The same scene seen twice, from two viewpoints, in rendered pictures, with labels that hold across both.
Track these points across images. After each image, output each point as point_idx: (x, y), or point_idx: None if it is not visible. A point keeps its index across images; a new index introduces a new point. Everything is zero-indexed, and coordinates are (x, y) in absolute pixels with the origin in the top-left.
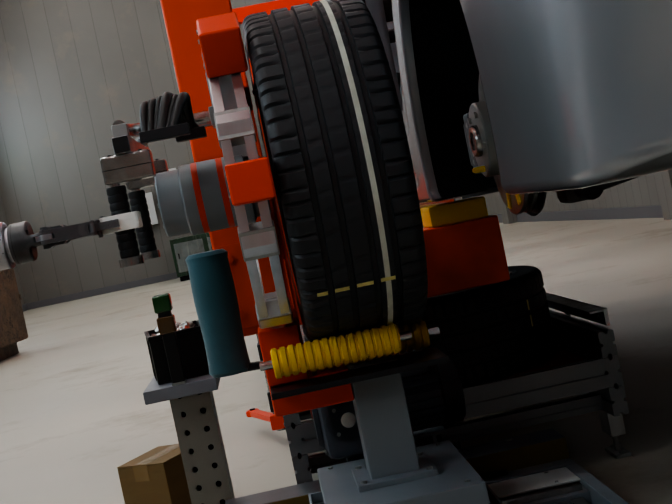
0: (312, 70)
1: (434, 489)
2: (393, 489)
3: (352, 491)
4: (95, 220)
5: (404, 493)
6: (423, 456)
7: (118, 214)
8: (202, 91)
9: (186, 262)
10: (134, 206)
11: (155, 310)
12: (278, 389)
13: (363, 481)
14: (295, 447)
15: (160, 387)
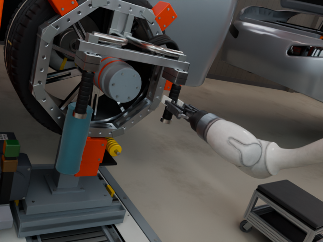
0: None
1: (93, 176)
2: (86, 184)
3: (81, 193)
4: (186, 103)
5: (93, 182)
6: (51, 175)
7: (178, 99)
8: None
9: (87, 114)
10: (92, 83)
11: (18, 154)
12: (107, 161)
13: (82, 187)
14: None
15: (2, 212)
